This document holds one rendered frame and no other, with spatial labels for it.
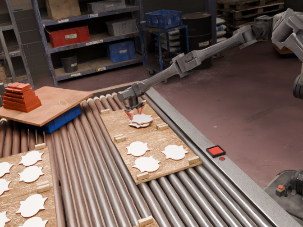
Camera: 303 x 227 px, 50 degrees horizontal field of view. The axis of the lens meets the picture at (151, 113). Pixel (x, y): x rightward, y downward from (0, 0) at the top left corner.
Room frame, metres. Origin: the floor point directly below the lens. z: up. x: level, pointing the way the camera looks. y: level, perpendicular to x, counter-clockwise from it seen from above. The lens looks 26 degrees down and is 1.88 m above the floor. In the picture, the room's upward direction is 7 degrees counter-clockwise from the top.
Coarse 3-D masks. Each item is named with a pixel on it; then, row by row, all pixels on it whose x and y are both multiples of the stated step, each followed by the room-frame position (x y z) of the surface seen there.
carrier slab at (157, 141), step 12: (156, 132) 1.67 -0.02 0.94; (168, 132) 1.65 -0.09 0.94; (120, 144) 1.58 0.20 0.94; (156, 144) 1.54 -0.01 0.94; (168, 144) 1.52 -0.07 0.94; (180, 144) 1.51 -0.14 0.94; (132, 156) 1.44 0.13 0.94; (144, 156) 1.43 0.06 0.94; (156, 156) 1.41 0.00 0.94; (192, 156) 1.38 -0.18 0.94; (132, 168) 1.33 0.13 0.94; (168, 168) 1.30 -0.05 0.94; (180, 168) 1.29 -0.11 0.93; (144, 180) 1.23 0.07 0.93
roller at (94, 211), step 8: (72, 128) 1.88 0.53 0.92; (72, 136) 1.77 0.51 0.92; (72, 144) 1.69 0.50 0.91; (80, 152) 1.58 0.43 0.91; (80, 160) 1.49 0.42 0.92; (80, 168) 1.41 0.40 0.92; (80, 176) 1.36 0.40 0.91; (88, 176) 1.36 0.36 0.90; (88, 184) 1.27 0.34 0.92; (88, 192) 1.21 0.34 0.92; (88, 200) 1.15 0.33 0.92; (88, 208) 1.11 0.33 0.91; (96, 208) 1.10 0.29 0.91; (96, 216) 1.04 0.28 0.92; (96, 224) 1.00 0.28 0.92
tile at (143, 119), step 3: (138, 114) 1.87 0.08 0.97; (141, 114) 1.87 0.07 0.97; (144, 114) 1.86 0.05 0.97; (135, 117) 1.84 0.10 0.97; (138, 117) 1.83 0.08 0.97; (141, 117) 1.83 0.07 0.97; (144, 117) 1.82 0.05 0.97; (147, 117) 1.82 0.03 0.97; (150, 117) 1.82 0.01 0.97; (132, 120) 1.80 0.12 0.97; (135, 120) 1.79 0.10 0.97; (138, 120) 1.79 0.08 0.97; (141, 120) 1.78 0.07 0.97; (144, 120) 1.78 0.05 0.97; (147, 120) 1.77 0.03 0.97; (150, 120) 1.77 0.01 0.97; (138, 123) 1.75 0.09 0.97; (141, 123) 1.75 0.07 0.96; (144, 123) 1.75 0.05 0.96
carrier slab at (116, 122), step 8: (112, 112) 2.02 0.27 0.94; (120, 112) 2.01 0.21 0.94; (136, 112) 1.98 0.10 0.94; (144, 112) 1.96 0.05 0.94; (152, 112) 1.95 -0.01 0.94; (104, 120) 1.91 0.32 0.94; (112, 120) 1.90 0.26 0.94; (120, 120) 1.88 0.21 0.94; (128, 120) 1.87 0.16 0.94; (160, 120) 1.82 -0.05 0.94; (112, 128) 1.78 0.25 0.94; (120, 128) 1.77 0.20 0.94; (128, 128) 1.76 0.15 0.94; (136, 128) 1.75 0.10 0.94; (144, 128) 1.73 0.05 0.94; (152, 128) 1.72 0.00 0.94; (112, 136) 1.68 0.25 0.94; (128, 136) 1.66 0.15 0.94
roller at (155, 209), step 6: (96, 102) 2.28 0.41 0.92; (102, 108) 2.15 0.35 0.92; (138, 186) 1.23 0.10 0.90; (144, 186) 1.20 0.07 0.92; (144, 192) 1.16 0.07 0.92; (150, 192) 1.16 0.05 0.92; (144, 198) 1.15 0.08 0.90; (150, 198) 1.12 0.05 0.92; (150, 204) 1.08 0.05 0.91; (156, 204) 1.07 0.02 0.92; (156, 210) 1.04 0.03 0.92; (156, 216) 1.01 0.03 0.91; (162, 216) 1.00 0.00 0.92; (162, 222) 0.96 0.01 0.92; (168, 222) 0.97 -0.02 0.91
